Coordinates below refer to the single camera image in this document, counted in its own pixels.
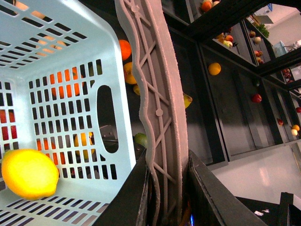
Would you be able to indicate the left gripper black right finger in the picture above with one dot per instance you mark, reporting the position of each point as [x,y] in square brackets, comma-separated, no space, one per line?
[211,202]

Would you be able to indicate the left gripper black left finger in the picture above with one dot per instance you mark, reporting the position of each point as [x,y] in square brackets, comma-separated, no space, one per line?
[129,207]

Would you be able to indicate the grey basket handle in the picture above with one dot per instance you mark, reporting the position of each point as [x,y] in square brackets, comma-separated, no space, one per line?
[162,110]

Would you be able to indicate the yellow lemon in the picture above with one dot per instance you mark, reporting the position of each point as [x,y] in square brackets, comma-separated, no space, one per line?
[29,173]

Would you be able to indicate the light blue shopping basket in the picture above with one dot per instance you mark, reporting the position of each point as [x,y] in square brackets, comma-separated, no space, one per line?
[89,135]

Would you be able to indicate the black metal fruit shelf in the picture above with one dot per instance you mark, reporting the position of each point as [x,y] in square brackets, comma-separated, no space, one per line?
[234,113]

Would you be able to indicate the green apple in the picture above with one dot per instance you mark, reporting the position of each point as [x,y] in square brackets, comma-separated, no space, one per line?
[141,138]

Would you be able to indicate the yellow orange apple centre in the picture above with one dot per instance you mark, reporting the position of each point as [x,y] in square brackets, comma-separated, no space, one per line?
[128,75]

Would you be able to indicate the large orange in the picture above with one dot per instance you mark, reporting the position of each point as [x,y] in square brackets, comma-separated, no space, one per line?
[66,84]

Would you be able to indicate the orange tangerine centre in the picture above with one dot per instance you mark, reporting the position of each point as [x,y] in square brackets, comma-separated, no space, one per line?
[125,48]

